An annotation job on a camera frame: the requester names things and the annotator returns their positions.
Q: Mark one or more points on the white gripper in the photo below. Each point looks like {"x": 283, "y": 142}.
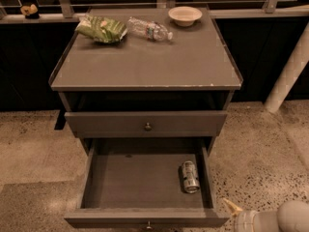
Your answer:
{"x": 243, "y": 220}

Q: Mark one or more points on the green chip bag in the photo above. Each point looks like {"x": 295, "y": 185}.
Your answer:
{"x": 101, "y": 29}

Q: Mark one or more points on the clear plastic water bottle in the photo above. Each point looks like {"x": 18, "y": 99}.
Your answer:
{"x": 149, "y": 30}

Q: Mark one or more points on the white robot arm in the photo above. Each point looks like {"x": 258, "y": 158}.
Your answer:
{"x": 291, "y": 216}

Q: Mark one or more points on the round brass middle knob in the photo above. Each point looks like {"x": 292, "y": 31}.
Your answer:
{"x": 149, "y": 227}

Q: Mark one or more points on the metal window railing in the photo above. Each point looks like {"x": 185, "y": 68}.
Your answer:
{"x": 145, "y": 4}

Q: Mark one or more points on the open grey middle drawer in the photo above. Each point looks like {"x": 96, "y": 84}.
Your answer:
{"x": 132, "y": 181}

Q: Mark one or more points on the white floor pillar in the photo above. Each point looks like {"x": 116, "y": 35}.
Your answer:
{"x": 295, "y": 65}

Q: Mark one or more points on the silver green 7up can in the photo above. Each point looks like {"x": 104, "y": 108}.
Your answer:
{"x": 191, "y": 182}

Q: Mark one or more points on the small yellow black object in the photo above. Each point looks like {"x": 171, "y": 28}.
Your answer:
{"x": 30, "y": 11}

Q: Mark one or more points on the round brass top knob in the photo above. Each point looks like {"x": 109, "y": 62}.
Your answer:
{"x": 148, "y": 127}

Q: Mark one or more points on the grey drawer cabinet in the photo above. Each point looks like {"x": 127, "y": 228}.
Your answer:
{"x": 193, "y": 72}

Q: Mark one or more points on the beige paper bowl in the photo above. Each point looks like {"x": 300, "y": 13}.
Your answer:
{"x": 184, "y": 16}

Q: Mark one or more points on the round brass knob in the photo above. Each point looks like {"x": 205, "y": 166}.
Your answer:
{"x": 149, "y": 227}
{"x": 148, "y": 127}

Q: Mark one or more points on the grey top drawer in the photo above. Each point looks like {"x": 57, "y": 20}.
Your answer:
{"x": 131, "y": 124}

